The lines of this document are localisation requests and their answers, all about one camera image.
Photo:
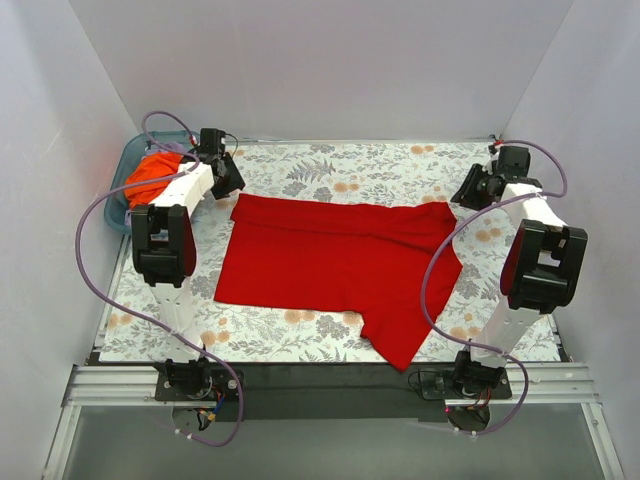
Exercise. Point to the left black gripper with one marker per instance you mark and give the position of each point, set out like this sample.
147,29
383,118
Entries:
228,175

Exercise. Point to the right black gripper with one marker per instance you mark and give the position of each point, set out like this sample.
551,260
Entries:
466,188

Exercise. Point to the red t shirt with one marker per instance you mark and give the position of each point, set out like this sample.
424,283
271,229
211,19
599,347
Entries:
380,262

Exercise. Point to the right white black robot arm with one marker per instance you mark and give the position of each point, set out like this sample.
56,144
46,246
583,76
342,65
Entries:
541,269

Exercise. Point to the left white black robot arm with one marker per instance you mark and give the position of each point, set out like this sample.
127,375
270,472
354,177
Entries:
164,253

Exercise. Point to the orange t shirt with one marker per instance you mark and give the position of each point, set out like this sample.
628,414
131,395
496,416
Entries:
151,167

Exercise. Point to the teal plastic bin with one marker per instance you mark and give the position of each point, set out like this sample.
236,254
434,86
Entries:
116,206

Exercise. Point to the floral table mat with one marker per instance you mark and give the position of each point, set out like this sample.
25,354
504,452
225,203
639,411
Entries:
390,174

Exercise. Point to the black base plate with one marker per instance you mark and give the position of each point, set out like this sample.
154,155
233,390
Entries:
319,391

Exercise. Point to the aluminium frame rail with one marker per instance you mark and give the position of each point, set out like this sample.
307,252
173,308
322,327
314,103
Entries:
552,427

